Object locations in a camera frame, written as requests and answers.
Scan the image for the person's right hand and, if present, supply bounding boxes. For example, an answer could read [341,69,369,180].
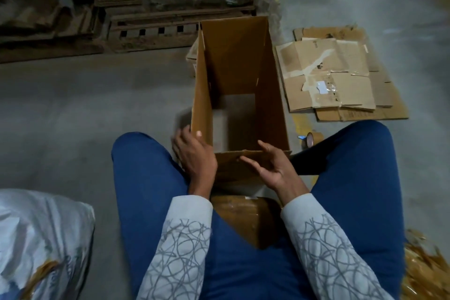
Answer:
[239,139,310,207]

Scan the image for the person's left hand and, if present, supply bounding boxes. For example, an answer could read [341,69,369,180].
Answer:
[172,125,219,200]

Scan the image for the brown packing tape roll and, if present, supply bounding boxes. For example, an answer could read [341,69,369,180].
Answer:
[301,130,326,151]

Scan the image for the small brown cardboard box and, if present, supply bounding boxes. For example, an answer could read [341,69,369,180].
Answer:
[185,35,202,77]

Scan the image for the large black-label cardboard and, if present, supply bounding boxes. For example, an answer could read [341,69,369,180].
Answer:
[190,15,292,182]

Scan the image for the person's left forearm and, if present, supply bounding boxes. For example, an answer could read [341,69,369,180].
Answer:
[135,194,215,300]

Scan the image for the person's right forearm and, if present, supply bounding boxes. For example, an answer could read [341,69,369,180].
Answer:
[280,193,396,300]

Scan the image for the person's blue trousers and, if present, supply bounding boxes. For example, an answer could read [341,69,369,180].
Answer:
[110,120,406,300]

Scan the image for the flat brown cardboard sheet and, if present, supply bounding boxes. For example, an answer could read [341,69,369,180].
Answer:
[292,25,411,123]

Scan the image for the crumpled brown tape scraps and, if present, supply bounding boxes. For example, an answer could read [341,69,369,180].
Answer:
[401,229,450,300]

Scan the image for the brown plastic-wrapped stool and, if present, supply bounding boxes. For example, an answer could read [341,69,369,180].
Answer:
[210,194,284,250]

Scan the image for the wooden pallet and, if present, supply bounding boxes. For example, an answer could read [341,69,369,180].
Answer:
[0,2,258,64]

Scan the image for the white woven sack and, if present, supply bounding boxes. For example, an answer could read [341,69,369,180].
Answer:
[0,188,97,300]

